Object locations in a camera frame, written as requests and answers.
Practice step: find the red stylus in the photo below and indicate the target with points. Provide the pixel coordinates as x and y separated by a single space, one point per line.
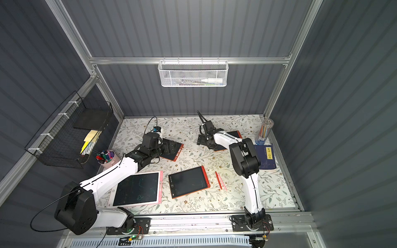
205 177
218 180

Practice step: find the black tray in basket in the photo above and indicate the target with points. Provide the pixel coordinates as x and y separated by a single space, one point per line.
91 119

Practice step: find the red tablet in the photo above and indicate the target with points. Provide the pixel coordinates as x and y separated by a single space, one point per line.
171 149
186 182
224 140

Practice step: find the black wire wall basket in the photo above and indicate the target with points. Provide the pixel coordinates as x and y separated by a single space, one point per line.
60 143

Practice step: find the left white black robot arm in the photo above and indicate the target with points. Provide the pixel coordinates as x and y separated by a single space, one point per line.
77 208

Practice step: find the pink white writing tablet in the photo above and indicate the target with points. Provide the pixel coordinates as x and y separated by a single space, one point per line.
137 190

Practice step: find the pink cup with markers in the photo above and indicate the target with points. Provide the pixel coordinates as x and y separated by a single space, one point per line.
107 159

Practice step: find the white wire mesh basket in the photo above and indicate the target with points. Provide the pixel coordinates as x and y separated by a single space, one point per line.
190 73

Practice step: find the clear cup coloured pencils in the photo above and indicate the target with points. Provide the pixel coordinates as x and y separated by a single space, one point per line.
265 128

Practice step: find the pink stylus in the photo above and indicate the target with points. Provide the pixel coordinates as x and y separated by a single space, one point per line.
223 184

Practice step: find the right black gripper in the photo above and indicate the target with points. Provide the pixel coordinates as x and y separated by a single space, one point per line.
204 138

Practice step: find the white marker in basket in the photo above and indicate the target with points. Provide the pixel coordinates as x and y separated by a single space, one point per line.
215 81

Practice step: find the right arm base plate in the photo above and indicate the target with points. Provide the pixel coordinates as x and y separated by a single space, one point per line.
239 224

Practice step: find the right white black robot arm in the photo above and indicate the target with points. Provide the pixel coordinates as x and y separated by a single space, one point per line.
245 163

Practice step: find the yellow sticky notes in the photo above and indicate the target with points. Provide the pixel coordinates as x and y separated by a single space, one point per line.
89 142

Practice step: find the dark blue notebook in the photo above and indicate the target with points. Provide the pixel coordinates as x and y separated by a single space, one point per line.
266 156

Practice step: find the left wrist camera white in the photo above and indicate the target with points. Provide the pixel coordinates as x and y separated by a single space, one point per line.
158 131

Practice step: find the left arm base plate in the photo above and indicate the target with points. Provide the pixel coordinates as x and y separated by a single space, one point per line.
136 226

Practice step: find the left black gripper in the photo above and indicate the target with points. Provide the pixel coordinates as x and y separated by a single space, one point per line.
163 145

